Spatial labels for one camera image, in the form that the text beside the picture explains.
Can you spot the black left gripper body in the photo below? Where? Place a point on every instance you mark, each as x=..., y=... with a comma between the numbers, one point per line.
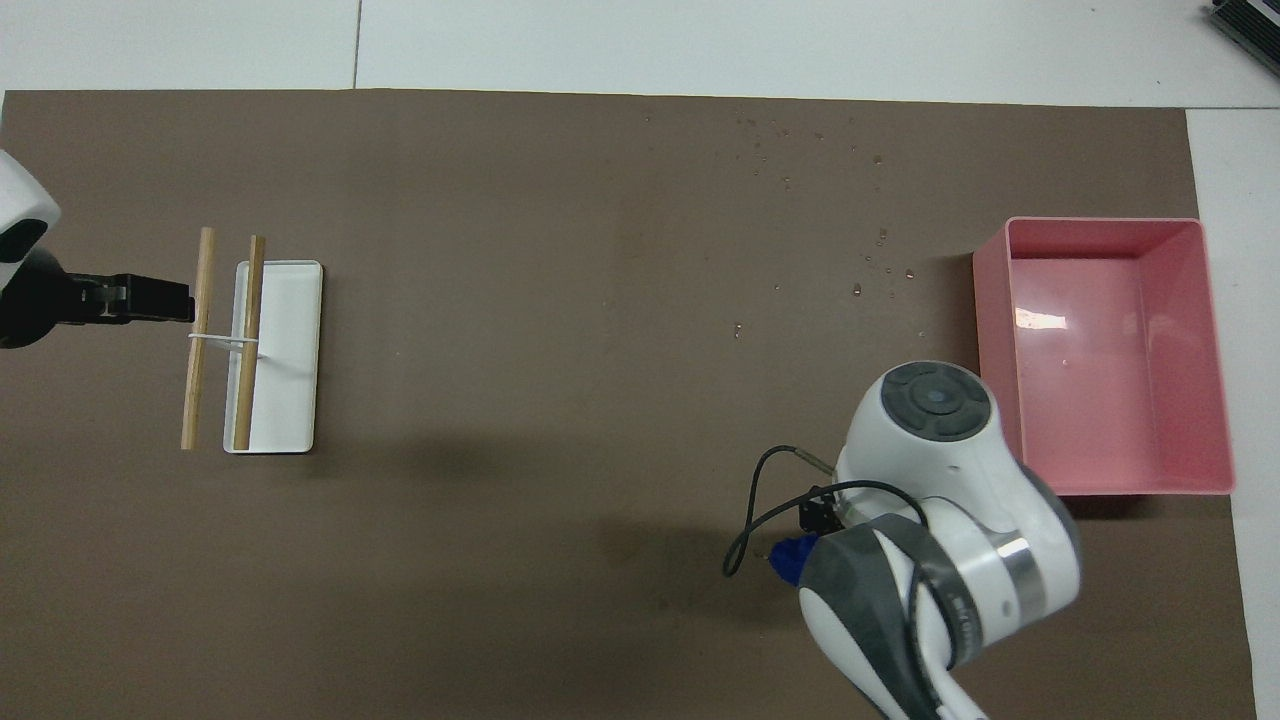
x=30, y=305

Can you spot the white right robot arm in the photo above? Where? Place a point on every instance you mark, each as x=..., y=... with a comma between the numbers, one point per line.
x=950, y=560

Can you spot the grey ribbed device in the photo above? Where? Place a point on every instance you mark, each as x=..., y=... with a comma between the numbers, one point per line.
x=1250, y=25

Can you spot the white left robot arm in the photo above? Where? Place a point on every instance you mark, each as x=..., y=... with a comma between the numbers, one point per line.
x=15, y=195

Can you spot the blue towel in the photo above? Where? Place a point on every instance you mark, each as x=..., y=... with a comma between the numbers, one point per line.
x=793, y=560

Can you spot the brown table mat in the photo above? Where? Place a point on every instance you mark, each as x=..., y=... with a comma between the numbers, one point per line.
x=500, y=300

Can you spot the wooden rack rod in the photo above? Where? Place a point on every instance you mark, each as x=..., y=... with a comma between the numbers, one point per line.
x=256, y=275
x=204, y=260

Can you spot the white towel rack base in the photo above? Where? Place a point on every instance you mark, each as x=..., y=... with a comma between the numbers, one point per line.
x=290, y=300

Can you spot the pink plastic bin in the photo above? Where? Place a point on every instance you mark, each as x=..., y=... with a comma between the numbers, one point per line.
x=1100, y=400

